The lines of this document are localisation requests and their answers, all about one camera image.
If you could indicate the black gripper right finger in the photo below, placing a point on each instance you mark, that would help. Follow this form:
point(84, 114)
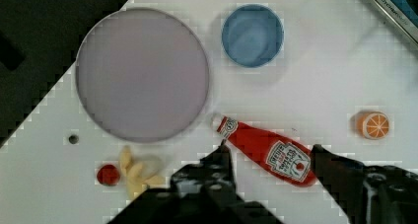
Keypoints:
point(367, 194)

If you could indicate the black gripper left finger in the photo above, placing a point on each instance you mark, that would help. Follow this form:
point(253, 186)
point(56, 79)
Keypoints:
point(202, 193)

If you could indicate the red plush ketchup bottle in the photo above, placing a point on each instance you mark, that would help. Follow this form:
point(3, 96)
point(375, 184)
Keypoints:
point(280, 156)

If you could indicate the orange slice toy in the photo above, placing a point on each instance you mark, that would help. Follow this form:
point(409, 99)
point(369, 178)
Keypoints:
point(372, 125)

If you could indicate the red strawberry toy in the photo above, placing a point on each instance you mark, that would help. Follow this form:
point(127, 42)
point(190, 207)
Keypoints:
point(108, 175)

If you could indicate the grey round plate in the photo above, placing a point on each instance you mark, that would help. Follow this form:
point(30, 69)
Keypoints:
point(142, 75)

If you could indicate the blue cup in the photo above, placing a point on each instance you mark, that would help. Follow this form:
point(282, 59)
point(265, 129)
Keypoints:
point(252, 35)

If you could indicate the silver toaster oven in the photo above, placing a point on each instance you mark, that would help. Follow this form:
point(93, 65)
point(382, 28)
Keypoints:
point(403, 14)

